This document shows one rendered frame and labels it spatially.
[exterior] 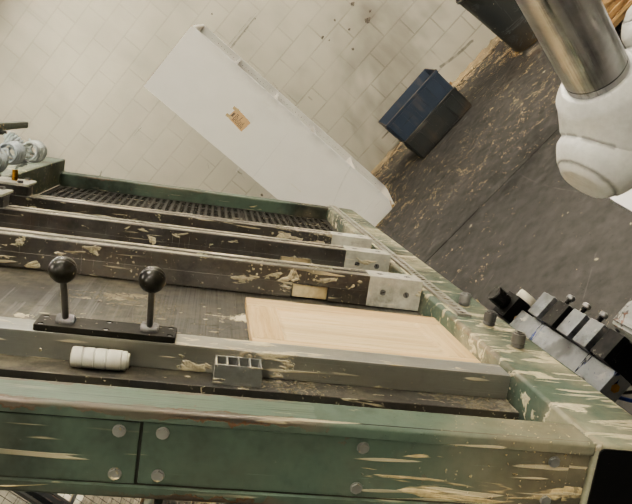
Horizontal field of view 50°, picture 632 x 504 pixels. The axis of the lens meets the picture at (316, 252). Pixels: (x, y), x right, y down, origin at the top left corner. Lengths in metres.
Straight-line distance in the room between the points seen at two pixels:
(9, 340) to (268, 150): 4.37
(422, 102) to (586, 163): 4.55
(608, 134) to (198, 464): 0.78
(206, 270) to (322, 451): 0.75
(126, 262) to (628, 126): 1.00
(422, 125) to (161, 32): 2.60
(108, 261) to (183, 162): 5.36
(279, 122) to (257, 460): 4.55
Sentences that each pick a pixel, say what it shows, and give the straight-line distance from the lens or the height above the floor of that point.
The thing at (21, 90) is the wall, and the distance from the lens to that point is 7.14.
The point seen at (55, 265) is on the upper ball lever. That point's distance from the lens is 0.97.
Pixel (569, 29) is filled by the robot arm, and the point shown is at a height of 1.21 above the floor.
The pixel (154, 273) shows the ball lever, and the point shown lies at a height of 1.44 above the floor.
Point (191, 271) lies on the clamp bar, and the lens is 1.50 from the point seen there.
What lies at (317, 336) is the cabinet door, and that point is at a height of 1.13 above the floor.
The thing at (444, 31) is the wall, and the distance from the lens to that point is 6.73.
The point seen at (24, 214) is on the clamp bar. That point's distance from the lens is 1.84.
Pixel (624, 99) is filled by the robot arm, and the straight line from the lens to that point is 1.15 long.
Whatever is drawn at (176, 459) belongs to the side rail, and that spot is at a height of 1.30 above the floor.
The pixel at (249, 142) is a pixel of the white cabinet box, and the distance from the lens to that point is 5.30.
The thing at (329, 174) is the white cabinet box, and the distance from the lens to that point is 5.34.
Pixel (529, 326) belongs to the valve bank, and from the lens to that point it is 1.51.
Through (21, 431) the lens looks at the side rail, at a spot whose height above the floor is 1.46.
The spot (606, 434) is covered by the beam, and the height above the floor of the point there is 0.88.
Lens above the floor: 1.51
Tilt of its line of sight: 14 degrees down
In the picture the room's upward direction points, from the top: 50 degrees counter-clockwise
